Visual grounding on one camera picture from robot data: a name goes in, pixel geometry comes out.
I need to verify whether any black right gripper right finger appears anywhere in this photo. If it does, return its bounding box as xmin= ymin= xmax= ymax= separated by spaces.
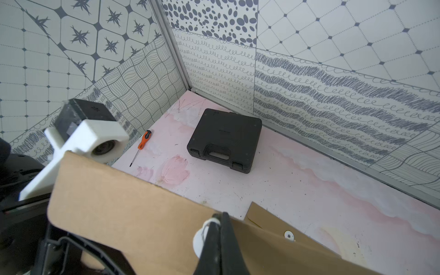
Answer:
xmin=220 ymin=212 xmax=250 ymax=275

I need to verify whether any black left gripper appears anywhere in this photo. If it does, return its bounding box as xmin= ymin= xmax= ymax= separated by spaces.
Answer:
xmin=30 ymin=224 xmax=135 ymax=275

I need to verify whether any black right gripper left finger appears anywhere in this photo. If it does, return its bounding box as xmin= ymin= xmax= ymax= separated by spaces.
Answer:
xmin=193 ymin=218 xmax=221 ymax=275

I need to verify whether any white bag string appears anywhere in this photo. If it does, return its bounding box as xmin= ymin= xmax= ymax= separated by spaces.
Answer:
xmin=192 ymin=217 xmax=221 ymax=259

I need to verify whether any brown kraft file bag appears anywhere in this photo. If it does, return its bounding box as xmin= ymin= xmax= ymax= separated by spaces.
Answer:
xmin=244 ymin=202 xmax=341 ymax=258
xmin=48 ymin=152 xmax=371 ymax=275

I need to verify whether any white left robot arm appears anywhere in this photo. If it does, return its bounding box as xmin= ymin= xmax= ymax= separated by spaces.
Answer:
xmin=1 ymin=140 xmax=135 ymax=275

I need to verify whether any black plastic tool case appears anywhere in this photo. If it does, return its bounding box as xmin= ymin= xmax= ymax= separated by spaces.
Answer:
xmin=187 ymin=108 xmax=262 ymax=174

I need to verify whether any orange handled screwdriver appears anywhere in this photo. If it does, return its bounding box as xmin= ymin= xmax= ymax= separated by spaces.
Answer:
xmin=129 ymin=130 xmax=152 ymax=167

